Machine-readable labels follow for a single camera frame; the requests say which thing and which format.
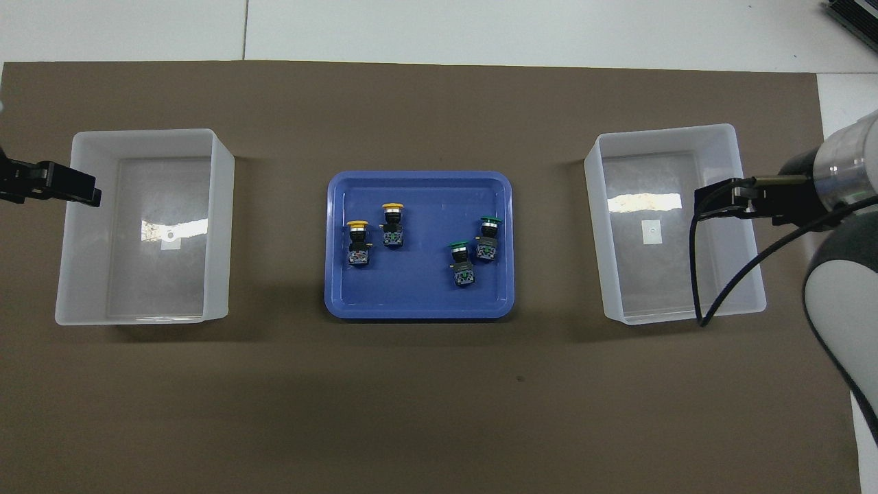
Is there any yellow push button switch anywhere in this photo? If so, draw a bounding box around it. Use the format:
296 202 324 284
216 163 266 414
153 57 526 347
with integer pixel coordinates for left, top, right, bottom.
345 220 375 268
381 202 405 250

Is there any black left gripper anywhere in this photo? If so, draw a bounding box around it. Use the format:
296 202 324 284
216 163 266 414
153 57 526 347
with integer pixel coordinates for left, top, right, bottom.
0 158 102 207

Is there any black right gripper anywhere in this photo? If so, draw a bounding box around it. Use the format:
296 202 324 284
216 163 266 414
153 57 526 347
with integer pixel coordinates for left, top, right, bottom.
694 175 827 231

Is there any black ribbed device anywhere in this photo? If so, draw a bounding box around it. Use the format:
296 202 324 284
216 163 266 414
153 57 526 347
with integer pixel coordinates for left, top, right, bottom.
823 0 878 45

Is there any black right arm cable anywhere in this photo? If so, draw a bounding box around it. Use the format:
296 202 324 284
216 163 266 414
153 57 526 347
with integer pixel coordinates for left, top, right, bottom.
691 196 878 327

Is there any blue plastic tray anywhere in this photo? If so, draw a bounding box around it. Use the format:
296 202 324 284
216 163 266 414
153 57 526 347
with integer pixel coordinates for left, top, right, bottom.
324 170 516 320

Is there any green push button switch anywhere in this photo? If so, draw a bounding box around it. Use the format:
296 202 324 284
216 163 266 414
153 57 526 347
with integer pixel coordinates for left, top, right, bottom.
447 240 477 289
475 215 504 263

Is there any translucent white plastic box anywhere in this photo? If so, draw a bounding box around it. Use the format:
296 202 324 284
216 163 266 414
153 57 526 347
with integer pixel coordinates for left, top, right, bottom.
584 123 768 325
54 128 236 327

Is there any brown table mat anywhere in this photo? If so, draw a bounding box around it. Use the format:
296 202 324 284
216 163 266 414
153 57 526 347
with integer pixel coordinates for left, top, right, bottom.
0 60 862 494

